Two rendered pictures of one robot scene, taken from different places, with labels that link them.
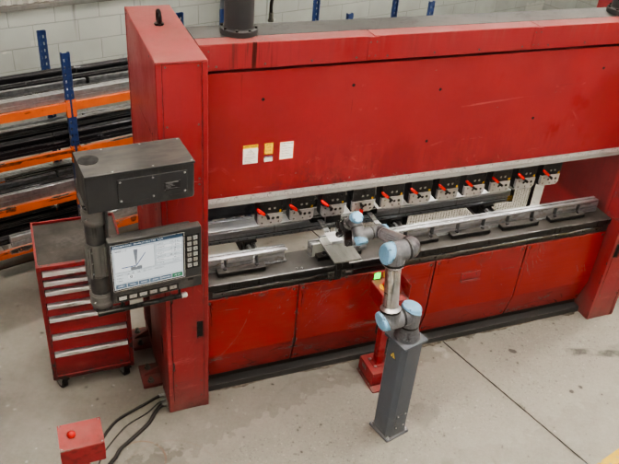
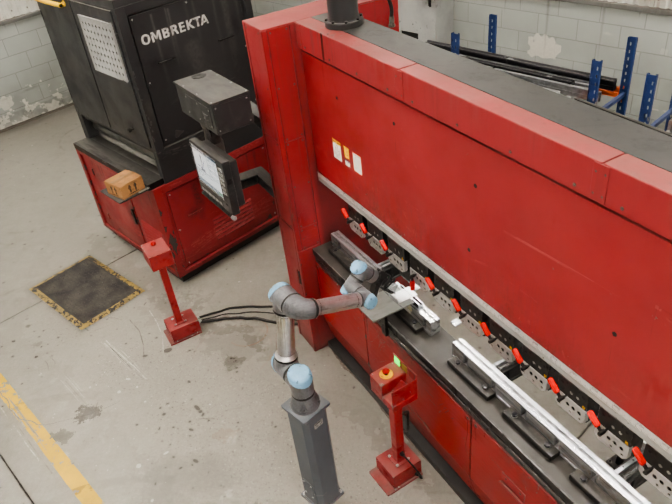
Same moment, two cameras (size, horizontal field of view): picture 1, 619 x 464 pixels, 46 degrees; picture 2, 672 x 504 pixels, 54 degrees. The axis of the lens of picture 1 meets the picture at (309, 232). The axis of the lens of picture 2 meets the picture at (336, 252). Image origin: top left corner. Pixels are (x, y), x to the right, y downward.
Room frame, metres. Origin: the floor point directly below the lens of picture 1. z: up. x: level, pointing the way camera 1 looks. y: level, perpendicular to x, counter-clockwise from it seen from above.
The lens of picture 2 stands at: (3.38, -2.85, 3.30)
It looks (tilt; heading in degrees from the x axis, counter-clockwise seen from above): 36 degrees down; 88
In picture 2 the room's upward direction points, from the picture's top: 7 degrees counter-clockwise
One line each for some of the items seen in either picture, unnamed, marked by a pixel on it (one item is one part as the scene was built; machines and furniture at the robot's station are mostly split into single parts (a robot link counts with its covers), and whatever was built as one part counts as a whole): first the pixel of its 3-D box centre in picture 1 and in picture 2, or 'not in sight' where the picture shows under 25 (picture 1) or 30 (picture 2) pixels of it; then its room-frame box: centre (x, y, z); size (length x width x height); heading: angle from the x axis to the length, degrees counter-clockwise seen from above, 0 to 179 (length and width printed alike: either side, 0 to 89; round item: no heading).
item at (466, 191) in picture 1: (472, 181); (541, 364); (4.24, -1.03, 1.26); 0.15 x 0.09 x 0.17; 114
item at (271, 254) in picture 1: (246, 258); (355, 256); (3.63, 0.37, 0.92); 0.50 x 0.06 x 0.10; 114
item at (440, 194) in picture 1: (445, 185); (507, 337); (4.16, -0.84, 1.26); 0.15 x 0.09 x 0.17; 114
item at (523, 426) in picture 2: (469, 232); (530, 432); (4.20, -1.08, 0.89); 0.30 x 0.05 x 0.03; 114
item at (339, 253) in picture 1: (339, 249); (384, 303); (3.71, -0.19, 1.00); 0.26 x 0.18 x 0.01; 24
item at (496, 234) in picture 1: (421, 243); (478, 387); (4.07, -0.75, 0.85); 3.00 x 0.21 x 0.04; 114
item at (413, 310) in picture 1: (409, 313); (300, 380); (3.22, -0.60, 0.94); 0.13 x 0.12 x 0.14; 118
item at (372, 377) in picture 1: (378, 371); (395, 467); (3.66, -0.55, 0.06); 0.25 x 0.20 x 0.12; 25
